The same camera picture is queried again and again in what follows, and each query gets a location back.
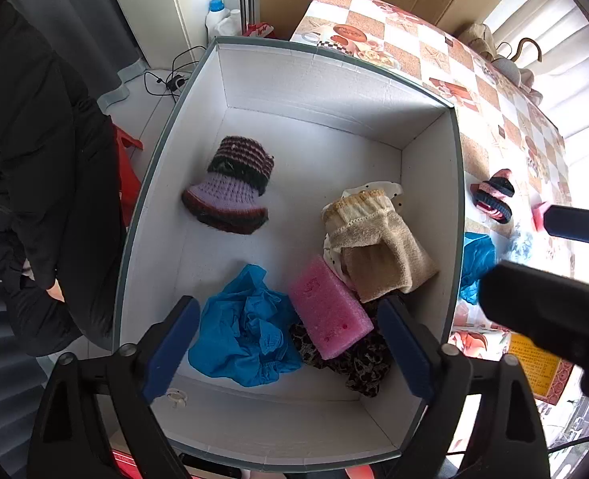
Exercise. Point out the small blue cloth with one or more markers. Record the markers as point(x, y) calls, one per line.
point(476, 264)

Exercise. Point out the leopard print scrunchie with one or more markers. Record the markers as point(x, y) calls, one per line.
point(364, 364)

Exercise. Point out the plain white plastic bottle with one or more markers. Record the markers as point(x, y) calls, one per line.
point(234, 0)

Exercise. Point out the checkered printed tablecloth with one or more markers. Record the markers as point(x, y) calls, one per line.
point(474, 110)

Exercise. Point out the red printed package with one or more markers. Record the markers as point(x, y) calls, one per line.
point(259, 30)

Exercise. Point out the white curtain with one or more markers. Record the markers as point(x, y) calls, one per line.
point(564, 60)

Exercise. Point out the orange white tissue pack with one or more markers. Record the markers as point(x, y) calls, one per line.
point(469, 342)

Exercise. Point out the purple striped knit hat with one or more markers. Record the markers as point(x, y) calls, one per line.
point(229, 194)

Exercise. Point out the pink foam sponge block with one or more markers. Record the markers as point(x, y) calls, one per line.
point(329, 309)

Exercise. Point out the grey round soft item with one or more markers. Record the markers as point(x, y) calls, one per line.
point(506, 67)

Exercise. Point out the beige fabric bag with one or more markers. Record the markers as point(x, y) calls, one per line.
point(476, 37)

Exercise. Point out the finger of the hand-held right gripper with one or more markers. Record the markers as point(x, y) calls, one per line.
point(576, 224)
point(544, 304)

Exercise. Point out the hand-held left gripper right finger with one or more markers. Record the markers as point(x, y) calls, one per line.
point(409, 354)

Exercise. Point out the brown curved hanger hook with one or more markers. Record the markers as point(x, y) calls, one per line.
point(523, 41)

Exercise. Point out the light blue fluffy scrunchie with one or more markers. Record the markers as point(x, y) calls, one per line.
point(520, 248)

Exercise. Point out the white polka dot satin scrunchie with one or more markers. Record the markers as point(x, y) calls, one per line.
point(397, 192)

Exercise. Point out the pink black knitted bootie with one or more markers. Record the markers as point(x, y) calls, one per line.
point(494, 199)

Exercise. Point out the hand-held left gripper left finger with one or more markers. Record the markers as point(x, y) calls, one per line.
point(172, 349)

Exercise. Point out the red yellow cardboard box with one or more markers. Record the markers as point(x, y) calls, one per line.
point(534, 369)

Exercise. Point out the red plastic stool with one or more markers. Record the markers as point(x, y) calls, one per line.
point(127, 169)

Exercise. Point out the white bottle with blue cap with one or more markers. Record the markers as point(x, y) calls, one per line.
point(217, 22)

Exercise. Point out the grey white storage box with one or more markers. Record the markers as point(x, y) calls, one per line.
point(299, 149)

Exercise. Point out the grey curtain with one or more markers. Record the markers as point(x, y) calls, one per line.
point(90, 20)

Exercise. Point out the beige knitted sock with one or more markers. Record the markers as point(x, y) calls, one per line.
point(384, 254)

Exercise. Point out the large blue cloth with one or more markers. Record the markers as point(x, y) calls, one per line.
point(244, 334)

